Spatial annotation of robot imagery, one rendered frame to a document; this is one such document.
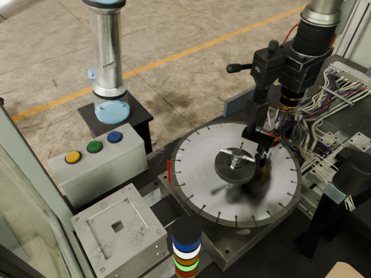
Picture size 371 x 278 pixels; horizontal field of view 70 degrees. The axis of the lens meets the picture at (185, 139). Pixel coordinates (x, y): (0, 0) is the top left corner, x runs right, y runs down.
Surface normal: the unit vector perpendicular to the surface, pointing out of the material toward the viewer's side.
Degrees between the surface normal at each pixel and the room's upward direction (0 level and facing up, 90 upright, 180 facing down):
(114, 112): 97
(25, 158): 90
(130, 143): 0
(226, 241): 0
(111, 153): 0
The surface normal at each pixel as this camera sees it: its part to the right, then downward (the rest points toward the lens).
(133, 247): 0.00, -0.67
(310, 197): -0.80, 0.44
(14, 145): 0.60, 0.60
